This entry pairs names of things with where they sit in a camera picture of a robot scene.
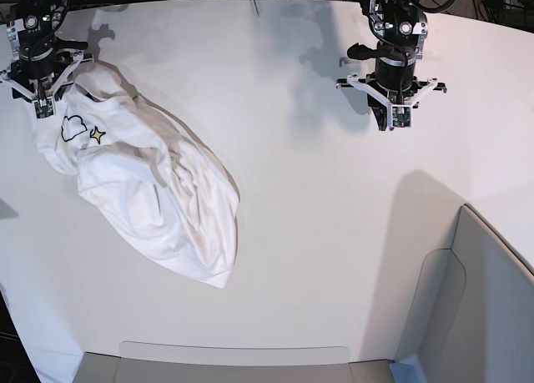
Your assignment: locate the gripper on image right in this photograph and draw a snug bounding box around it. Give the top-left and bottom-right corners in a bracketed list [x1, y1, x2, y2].
[335, 58, 447, 131]

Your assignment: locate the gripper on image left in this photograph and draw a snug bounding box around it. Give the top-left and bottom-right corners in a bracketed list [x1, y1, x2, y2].
[1, 38, 93, 103]

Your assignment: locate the white printed t-shirt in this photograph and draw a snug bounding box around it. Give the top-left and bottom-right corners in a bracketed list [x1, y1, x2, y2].
[33, 63, 239, 289]

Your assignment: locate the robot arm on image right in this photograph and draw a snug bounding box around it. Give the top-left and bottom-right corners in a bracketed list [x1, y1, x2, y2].
[336, 0, 456, 131]

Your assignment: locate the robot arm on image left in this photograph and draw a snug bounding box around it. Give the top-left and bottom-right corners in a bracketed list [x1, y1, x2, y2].
[1, 0, 93, 118]

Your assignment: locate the grey side panel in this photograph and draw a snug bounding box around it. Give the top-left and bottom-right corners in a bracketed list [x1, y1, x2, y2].
[390, 207, 533, 382]

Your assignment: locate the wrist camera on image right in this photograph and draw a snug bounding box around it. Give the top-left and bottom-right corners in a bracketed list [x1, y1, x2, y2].
[387, 104, 413, 129]

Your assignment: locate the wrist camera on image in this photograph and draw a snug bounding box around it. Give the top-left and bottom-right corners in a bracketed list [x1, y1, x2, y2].
[33, 96, 55, 119]
[387, 104, 413, 129]

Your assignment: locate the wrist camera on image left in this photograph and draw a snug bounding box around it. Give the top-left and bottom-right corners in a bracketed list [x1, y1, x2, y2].
[33, 96, 55, 119]

